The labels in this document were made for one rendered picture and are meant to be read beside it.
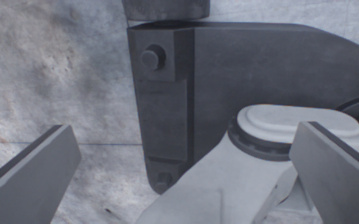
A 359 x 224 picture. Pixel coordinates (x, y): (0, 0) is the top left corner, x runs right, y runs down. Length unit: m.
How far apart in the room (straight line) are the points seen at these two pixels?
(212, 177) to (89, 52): 0.61
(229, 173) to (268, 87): 0.24
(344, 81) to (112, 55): 0.64
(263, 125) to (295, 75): 0.17
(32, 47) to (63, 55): 0.14
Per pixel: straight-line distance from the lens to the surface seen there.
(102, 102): 0.83
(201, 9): 0.47
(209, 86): 0.48
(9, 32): 1.00
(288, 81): 0.49
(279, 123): 0.36
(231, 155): 0.35
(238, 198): 0.29
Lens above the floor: 0.61
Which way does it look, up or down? 58 degrees down
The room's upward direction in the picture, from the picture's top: 156 degrees counter-clockwise
